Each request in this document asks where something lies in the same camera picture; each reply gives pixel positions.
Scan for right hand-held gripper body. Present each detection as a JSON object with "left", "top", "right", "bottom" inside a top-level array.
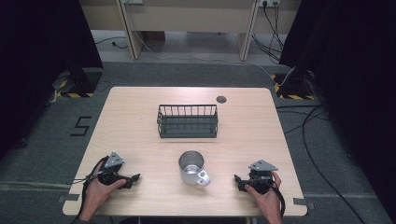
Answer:
[{"left": 245, "top": 159, "right": 279, "bottom": 196}]

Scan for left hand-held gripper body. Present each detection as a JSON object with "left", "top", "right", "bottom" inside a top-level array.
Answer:
[{"left": 96, "top": 151, "right": 133, "bottom": 189}]

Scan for metal cup with handle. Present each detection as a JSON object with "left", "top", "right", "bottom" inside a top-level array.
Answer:
[{"left": 177, "top": 150, "right": 212, "bottom": 188}]

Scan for black wire basket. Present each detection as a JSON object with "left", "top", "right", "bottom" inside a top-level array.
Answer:
[{"left": 156, "top": 104, "right": 219, "bottom": 139}]

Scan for person's left hand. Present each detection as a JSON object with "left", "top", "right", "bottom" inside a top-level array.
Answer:
[{"left": 78, "top": 161, "right": 128, "bottom": 222}]

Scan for person's right hand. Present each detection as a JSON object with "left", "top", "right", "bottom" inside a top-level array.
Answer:
[{"left": 244, "top": 171, "right": 283, "bottom": 224}]

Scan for grey tape strip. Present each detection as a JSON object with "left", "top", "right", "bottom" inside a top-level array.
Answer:
[
  {"left": 292, "top": 197, "right": 316, "bottom": 211},
  {"left": 57, "top": 193, "right": 80, "bottom": 203}
]

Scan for black stand base striped tape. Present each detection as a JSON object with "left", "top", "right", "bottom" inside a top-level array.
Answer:
[
  {"left": 270, "top": 69, "right": 318, "bottom": 101},
  {"left": 49, "top": 66, "right": 105, "bottom": 99}
]

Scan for black curtain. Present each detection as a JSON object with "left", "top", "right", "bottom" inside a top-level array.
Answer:
[
  {"left": 279, "top": 0, "right": 396, "bottom": 218},
  {"left": 0, "top": 0, "right": 105, "bottom": 161}
]

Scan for beige wooden desk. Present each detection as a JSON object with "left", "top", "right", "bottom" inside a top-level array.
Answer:
[{"left": 78, "top": 0, "right": 303, "bottom": 62}]

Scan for right hand-held gripper black cable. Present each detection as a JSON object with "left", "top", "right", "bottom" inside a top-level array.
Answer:
[{"left": 269, "top": 177, "right": 287, "bottom": 218}]

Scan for hand-held gripper black cable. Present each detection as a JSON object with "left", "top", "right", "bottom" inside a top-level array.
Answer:
[
  {"left": 70, "top": 155, "right": 110, "bottom": 224},
  {"left": 269, "top": 177, "right": 287, "bottom": 218}
]

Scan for left hand-held gripper black cable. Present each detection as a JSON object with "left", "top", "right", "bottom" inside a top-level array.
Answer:
[{"left": 70, "top": 155, "right": 110, "bottom": 224}]

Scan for long black floor cable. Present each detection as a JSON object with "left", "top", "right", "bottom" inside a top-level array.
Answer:
[{"left": 275, "top": 104, "right": 369, "bottom": 224}]

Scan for long white cable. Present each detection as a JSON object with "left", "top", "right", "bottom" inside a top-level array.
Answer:
[{"left": 124, "top": 3, "right": 296, "bottom": 88}]

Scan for short black floor cable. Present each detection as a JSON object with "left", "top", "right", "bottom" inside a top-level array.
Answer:
[{"left": 94, "top": 35, "right": 129, "bottom": 50}]

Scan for bundle of black hanging cables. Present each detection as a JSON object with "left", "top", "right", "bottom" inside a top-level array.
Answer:
[{"left": 250, "top": 2, "right": 286, "bottom": 64}]

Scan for white wall power socket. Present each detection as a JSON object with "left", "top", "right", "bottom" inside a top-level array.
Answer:
[{"left": 258, "top": 0, "right": 282, "bottom": 8}]

